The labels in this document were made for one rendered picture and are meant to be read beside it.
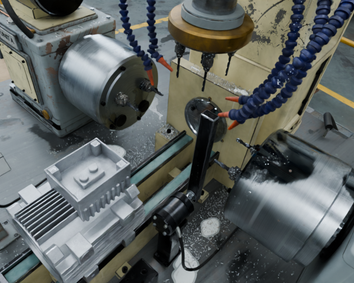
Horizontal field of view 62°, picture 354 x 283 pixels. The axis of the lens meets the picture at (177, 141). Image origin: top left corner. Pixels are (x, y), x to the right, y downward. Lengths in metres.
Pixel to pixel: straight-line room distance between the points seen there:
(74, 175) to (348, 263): 0.50
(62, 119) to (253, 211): 0.73
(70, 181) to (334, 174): 0.50
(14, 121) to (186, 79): 0.70
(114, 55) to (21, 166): 0.49
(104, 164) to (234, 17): 0.38
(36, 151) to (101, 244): 0.59
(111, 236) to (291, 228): 0.34
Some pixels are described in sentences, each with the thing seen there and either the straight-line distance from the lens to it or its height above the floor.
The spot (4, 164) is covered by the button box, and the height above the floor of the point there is 1.05.
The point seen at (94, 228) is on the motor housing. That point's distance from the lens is 0.60.
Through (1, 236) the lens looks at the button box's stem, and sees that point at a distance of 0.94.
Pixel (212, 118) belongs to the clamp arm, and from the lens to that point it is 0.52.
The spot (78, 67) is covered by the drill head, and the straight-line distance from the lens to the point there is 0.89.
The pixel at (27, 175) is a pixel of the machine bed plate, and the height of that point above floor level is 0.80.
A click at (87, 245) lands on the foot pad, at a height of 1.08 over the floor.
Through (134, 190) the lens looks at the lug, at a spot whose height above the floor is 1.09.
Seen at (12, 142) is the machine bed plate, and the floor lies 0.80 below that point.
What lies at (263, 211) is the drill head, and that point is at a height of 1.09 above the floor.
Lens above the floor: 1.58
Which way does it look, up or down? 45 degrees down
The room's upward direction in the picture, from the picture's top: 7 degrees clockwise
